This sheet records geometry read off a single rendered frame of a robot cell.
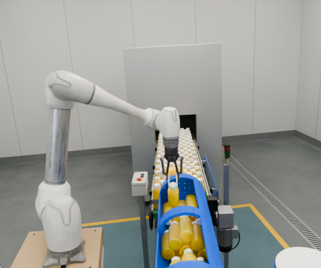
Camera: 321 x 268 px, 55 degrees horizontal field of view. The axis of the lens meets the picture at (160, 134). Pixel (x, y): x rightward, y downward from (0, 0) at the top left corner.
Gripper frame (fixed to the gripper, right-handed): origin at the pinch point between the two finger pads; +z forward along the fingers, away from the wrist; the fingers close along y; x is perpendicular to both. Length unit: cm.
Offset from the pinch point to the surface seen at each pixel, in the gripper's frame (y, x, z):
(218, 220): 30, 32, 46
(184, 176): 7.1, 12.4, 3.3
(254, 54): 168, 461, -50
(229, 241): 38, 32, 64
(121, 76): -88, 419, -24
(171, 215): -1.4, -29.6, 4.9
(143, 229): -24, 43, 58
